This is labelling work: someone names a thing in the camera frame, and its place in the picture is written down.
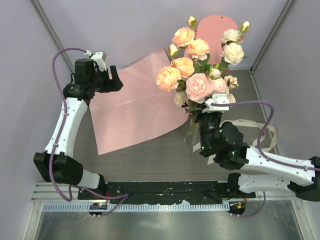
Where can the purple pink wrapping paper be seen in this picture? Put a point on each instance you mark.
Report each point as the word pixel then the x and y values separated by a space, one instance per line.
pixel 140 111

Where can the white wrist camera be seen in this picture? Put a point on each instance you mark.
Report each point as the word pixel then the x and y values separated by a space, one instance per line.
pixel 216 103
pixel 99 57

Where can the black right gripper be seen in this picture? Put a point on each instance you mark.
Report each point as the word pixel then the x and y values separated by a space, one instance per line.
pixel 199 114

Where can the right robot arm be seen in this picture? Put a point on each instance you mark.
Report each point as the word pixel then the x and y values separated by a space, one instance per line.
pixel 223 143

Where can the peach rose flower stem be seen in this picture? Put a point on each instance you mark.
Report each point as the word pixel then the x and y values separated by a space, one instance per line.
pixel 168 77

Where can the aluminium frame post right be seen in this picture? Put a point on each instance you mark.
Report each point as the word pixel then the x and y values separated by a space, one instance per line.
pixel 289 4

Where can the aluminium frame post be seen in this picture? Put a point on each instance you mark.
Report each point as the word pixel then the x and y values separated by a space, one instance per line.
pixel 52 33
pixel 289 4

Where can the cream ribbon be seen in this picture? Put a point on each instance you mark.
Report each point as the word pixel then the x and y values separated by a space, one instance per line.
pixel 252 130

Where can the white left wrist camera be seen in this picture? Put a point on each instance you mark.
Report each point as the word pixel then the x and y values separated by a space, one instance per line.
pixel 99 57

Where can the aluminium front rail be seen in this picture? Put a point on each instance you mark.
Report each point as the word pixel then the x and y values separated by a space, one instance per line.
pixel 248 185

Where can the aluminium frame post left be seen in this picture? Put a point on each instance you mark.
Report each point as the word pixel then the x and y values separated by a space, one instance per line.
pixel 52 33

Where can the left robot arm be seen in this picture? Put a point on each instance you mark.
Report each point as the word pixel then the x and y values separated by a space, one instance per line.
pixel 56 163

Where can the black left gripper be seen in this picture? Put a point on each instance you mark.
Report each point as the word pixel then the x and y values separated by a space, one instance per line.
pixel 114 85

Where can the pink small rose spray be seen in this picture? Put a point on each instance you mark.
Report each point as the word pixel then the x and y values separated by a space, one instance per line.
pixel 199 87

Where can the single green flower stem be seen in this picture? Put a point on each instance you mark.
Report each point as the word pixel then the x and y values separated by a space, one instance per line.
pixel 185 37

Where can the pink three-tier shelf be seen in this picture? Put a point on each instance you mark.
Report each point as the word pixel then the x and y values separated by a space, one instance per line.
pixel 210 29

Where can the white peony flower stem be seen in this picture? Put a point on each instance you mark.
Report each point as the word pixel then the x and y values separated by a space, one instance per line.
pixel 232 51

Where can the slotted cable duct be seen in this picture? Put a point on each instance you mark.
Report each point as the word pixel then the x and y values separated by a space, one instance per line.
pixel 96 207

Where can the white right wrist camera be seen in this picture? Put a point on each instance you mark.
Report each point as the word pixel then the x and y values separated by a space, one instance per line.
pixel 216 103

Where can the clear glass vase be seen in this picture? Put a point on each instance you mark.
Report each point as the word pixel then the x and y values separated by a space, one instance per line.
pixel 191 136

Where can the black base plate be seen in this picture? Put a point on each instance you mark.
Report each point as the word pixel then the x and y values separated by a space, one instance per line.
pixel 172 192

